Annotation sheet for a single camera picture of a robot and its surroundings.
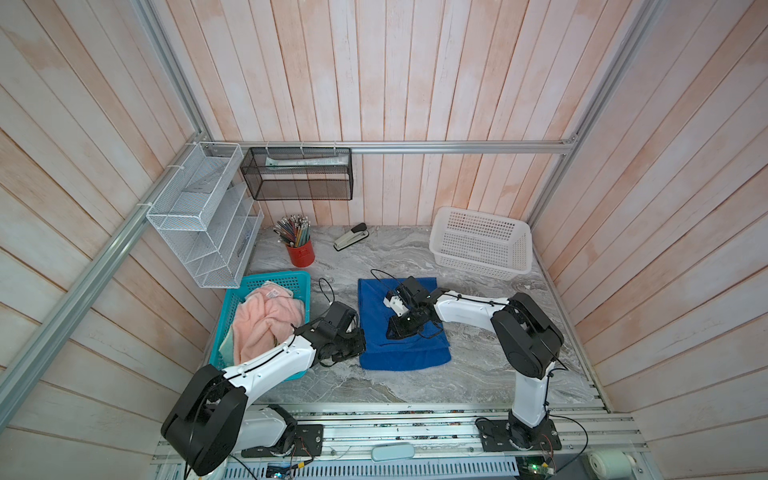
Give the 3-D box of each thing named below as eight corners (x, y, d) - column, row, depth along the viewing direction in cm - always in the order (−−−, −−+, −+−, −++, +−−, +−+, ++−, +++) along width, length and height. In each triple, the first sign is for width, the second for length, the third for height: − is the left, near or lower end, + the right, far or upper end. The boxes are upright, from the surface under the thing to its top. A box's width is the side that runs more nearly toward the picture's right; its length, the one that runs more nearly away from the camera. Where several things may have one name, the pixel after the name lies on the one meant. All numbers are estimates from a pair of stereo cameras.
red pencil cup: (292, 268, 111) (285, 251, 103) (294, 257, 114) (288, 239, 106) (312, 268, 111) (307, 251, 103) (314, 257, 114) (310, 239, 106)
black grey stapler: (340, 254, 114) (339, 247, 110) (332, 247, 116) (331, 240, 113) (370, 234, 120) (370, 227, 117) (362, 228, 123) (362, 221, 120)
